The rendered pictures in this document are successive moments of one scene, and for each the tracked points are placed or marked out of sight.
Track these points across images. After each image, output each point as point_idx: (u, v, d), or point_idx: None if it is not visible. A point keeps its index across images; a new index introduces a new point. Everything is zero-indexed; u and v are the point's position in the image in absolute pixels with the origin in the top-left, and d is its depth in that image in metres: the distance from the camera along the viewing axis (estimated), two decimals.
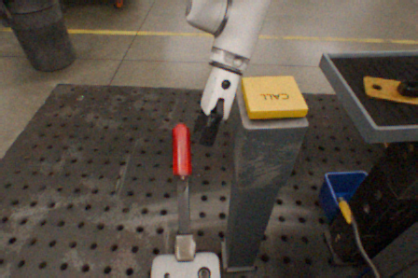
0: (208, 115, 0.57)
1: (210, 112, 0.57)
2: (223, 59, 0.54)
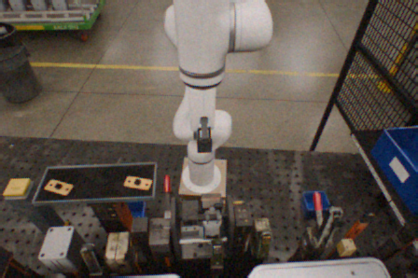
0: None
1: None
2: None
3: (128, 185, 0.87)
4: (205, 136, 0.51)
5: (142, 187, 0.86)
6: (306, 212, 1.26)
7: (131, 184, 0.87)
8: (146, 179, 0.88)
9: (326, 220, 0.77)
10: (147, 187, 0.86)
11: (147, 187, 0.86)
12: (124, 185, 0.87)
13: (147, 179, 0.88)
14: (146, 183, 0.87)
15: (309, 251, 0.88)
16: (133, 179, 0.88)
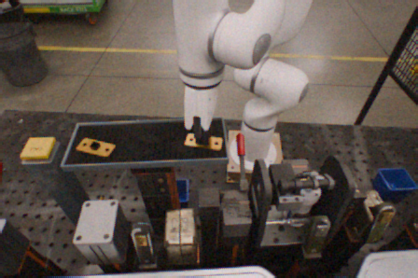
0: None
1: None
2: None
3: (190, 145, 0.64)
4: (197, 136, 0.55)
5: (210, 145, 0.63)
6: (384, 192, 1.02)
7: (194, 143, 0.64)
8: (214, 137, 0.65)
9: None
10: (217, 146, 0.63)
11: (218, 146, 0.63)
12: (185, 144, 0.64)
13: (216, 137, 0.65)
14: (215, 141, 0.64)
15: None
16: None
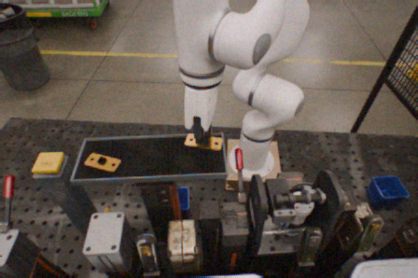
0: None
1: None
2: None
3: (190, 145, 0.64)
4: (197, 136, 0.55)
5: (210, 145, 0.63)
6: (378, 200, 1.07)
7: (194, 143, 0.64)
8: (214, 137, 0.65)
9: None
10: (217, 146, 0.63)
11: (218, 146, 0.63)
12: (185, 144, 0.64)
13: (216, 137, 0.65)
14: (215, 141, 0.64)
15: None
16: None
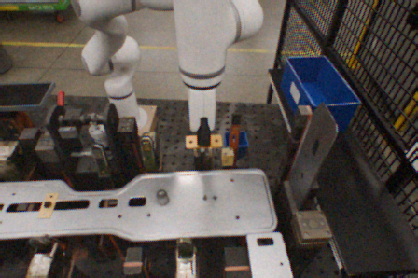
0: None
1: None
2: None
3: (192, 146, 0.63)
4: (204, 137, 0.55)
5: (212, 144, 0.64)
6: None
7: (195, 145, 0.64)
8: (212, 135, 0.66)
9: None
10: (219, 144, 0.64)
11: (220, 144, 0.64)
12: (187, 147, 0.63)
13: (215, 134, 0.66)
14: (215, 138, 0.65)
15: (195, 162, 0.91)
16: (196, 138, 0.65)
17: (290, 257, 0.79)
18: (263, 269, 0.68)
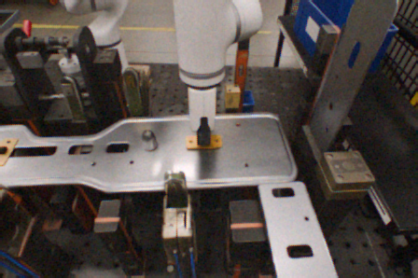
0: None
1: None
2: None
3: (192, 146, 0.63)
4: (204, 137, 0.55)
5: (212, 144, 0.64)
6: None
7: (195, 145, 0.64)
8: (212, 135, 0.66)
9: None
10: (219, 144, 0.64)
11: (220, 144, 0.64)
12: (187, 147, 0.63)
13: (215, 134, 0.66)
14: (215, 138, 0.65)
15: None
16: (196, 138, 0.65)
17: None
18: (282, 225, 0.51)
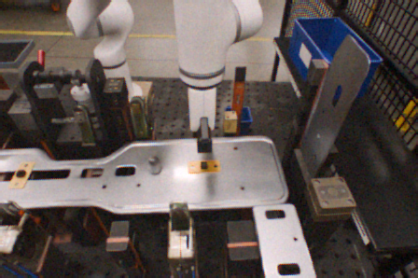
0: None
1: None
2: None
3: (193, 172, 0.70)
4: (205, 136, 0.52)
5: (211, 169, 0.70)
6: None
7: (196, 170, 0.70)
8: (212, 160, 0.72)
9: None
10: (218, 169, 0.70)
11: (219, 169, 0.70)
12: (188, 173, 0.70)
13: (214, 159, 0.72)
14: (215, 163, 0.72)
15: None
16: (197, 163, 0.72)
17: (303, 235, 0.67)
18: (273, 244, 0.57)
